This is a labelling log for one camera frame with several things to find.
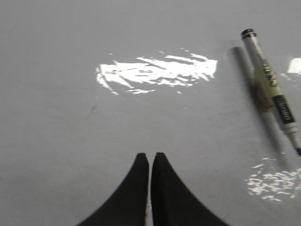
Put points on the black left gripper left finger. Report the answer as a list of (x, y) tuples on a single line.
[(127, 205)]

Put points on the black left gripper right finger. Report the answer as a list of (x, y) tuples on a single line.
[(173, 204)]

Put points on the white black whiteboard marker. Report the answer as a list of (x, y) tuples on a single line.
[(269, 83)]

